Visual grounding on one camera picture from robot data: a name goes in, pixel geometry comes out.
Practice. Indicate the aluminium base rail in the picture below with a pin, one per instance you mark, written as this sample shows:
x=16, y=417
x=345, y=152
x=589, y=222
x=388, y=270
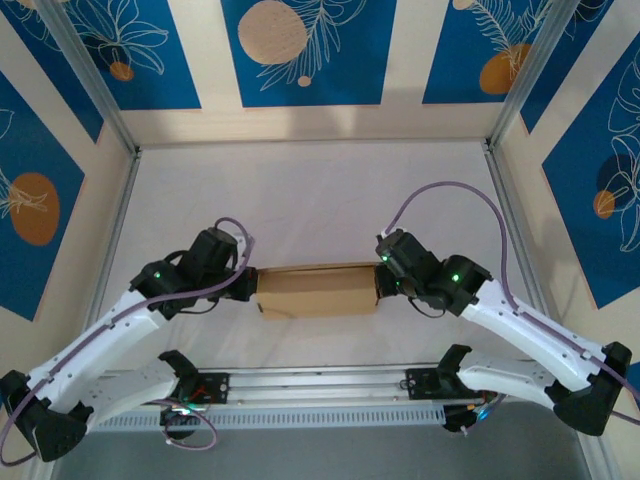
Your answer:
x=320, y=385

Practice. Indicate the aluminium side rail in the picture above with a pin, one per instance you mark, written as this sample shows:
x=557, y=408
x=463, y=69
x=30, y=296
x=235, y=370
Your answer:
x=112, y=225
x=520, y=240

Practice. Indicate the brown cardboard box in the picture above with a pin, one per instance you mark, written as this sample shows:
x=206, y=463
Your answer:
x=315, y=290

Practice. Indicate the black base controller box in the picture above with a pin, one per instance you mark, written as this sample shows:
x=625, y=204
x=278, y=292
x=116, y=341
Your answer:
x=172, y=417
x=460, y=417

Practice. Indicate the aluminium frame post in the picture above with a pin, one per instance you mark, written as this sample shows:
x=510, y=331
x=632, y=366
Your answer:
x=90, y=75
x=535, y=70

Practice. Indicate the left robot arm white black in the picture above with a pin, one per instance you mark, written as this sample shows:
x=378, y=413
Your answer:
x=90, y=360

